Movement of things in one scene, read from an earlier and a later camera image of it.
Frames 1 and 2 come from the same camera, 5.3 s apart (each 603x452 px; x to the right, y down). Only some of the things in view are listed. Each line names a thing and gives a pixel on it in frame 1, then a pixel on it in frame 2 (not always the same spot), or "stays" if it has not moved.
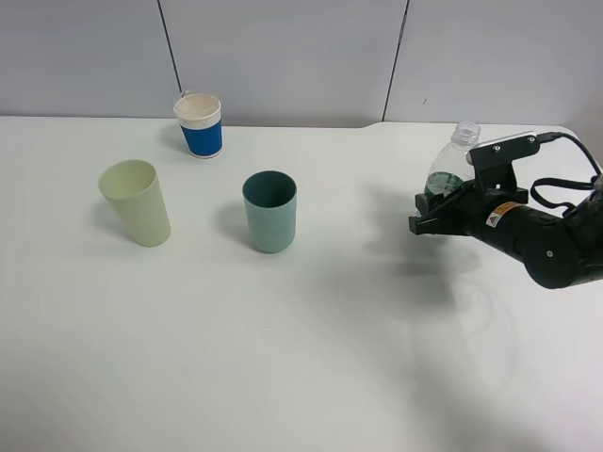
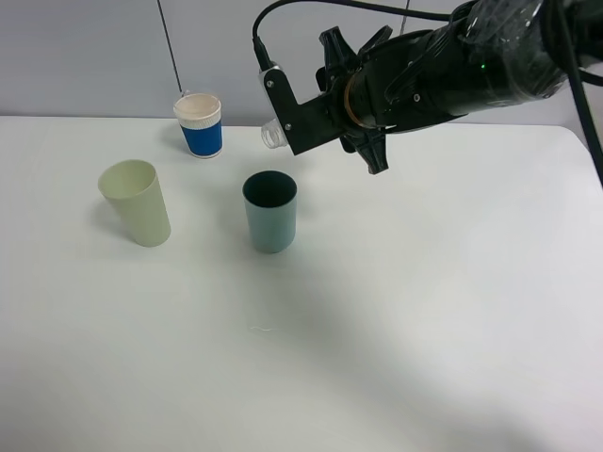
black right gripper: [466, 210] to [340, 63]
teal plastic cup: [270, 207] stays
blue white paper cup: [200, 118] stays
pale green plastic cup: [134, 186] stays
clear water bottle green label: [450, 169] to [272, 135]
